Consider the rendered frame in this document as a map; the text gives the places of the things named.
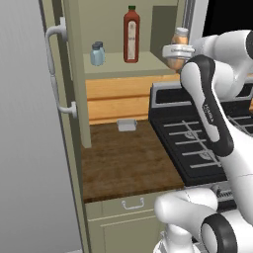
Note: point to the white framed dark window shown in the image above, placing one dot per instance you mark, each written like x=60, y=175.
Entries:
x=227, y=15

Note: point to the blue grey shaker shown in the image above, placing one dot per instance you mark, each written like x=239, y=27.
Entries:
x=97, y=55

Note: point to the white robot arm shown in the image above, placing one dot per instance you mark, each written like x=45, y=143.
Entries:
x=230, y=171

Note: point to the black stove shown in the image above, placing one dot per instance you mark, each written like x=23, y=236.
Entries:
x=171, y=141

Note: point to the orange condiment bottle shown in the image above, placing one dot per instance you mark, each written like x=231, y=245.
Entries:
x=180, y=39

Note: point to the olive cabinet door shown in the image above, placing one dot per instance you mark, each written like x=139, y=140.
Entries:
x=77, y=82

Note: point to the olive drawer front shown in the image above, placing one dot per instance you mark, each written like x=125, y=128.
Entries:
x=108, y=209

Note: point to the olive wall cabinet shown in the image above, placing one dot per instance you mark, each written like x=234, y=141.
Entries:
x=112, y=23

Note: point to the olive cupboard door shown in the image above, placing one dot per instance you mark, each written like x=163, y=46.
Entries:
x=131, y=238

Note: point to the red sauce bottle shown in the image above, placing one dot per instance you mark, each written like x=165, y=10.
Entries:
x=131, y=36

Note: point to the small white tray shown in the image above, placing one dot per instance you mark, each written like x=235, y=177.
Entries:
x=126, y=125

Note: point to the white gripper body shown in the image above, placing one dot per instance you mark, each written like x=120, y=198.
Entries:
x=177, y=51

